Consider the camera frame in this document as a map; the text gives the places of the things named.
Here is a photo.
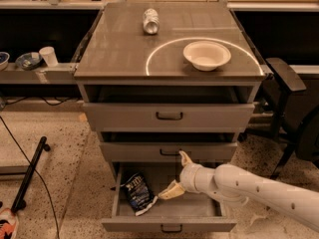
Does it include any bottom grey drawer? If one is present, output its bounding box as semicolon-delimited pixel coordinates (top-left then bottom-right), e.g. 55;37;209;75
102;162;236;233

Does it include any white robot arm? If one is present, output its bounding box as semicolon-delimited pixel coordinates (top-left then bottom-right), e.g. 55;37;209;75
159;150;319;231

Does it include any middle grey drawer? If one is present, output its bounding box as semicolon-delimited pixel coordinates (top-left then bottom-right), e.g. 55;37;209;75
100;142;237;162

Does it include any grey drawer cabinet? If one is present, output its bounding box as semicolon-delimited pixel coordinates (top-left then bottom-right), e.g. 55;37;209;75
73;1;267;233

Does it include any blue chip bag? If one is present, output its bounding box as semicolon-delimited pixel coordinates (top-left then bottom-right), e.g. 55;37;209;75
121;172;158;216

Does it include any black floor cable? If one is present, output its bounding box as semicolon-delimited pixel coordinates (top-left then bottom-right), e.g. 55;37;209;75
0;116;61;239

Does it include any black floor stand bar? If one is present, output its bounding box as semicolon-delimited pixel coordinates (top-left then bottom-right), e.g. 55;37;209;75
11;136;51;213

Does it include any blue bowl with items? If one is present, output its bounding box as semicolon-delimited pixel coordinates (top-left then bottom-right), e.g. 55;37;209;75
15;52;42;71

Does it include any orange white shoe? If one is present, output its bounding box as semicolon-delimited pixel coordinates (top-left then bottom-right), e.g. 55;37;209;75
0;208;19;239

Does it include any white crushed can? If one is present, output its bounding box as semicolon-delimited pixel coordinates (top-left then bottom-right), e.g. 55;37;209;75
143;8;160;35

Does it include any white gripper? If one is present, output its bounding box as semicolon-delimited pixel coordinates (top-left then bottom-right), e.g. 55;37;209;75
159;150;216;200

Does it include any white paper bowl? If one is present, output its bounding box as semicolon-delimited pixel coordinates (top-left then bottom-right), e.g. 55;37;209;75
183;41;231;72

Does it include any blue bowl at edge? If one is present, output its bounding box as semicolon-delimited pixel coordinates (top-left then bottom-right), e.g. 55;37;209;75
0;52;10;71

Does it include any black office chair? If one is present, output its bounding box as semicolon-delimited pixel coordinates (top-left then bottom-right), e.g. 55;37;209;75
246;57;319;181

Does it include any top grey drawer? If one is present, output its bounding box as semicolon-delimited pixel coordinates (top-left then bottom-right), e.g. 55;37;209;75
84;103;254;132

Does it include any grey side shelf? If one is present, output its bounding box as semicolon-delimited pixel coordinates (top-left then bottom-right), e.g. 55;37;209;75
0;63;77;85

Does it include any grey drawer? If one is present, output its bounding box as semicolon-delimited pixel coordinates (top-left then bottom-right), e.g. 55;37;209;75
84;103;254;132
100;142;237;162
102;162;236;233

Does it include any white paper cup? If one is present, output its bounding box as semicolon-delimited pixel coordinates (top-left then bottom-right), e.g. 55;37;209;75
39;46;58;67

